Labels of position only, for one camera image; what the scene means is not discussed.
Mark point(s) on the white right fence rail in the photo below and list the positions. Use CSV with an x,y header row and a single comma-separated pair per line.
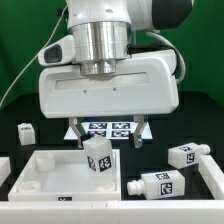
x,y
212,175

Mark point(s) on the white square tabletop tray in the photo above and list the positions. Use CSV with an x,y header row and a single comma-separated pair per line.
x,y
62,175

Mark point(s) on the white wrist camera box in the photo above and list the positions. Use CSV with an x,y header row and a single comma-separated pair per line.
x,y
59,53

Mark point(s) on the white fence rail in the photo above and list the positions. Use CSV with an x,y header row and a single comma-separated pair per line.
x,y
212,175
113,212

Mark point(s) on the small white cube block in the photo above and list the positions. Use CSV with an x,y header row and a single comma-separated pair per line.
x,y
26,134

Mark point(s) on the white left fence block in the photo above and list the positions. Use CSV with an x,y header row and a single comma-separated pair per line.
x,y
5,169

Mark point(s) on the white marker sheet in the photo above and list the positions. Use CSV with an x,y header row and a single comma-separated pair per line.
x,y
118,130

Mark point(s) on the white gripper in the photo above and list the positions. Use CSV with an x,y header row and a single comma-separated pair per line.
x,y
143,84

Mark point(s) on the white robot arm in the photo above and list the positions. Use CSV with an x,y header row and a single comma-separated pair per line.
x,y
113,62

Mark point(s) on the white front fence rail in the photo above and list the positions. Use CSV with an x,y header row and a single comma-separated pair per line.
x,y
113,212

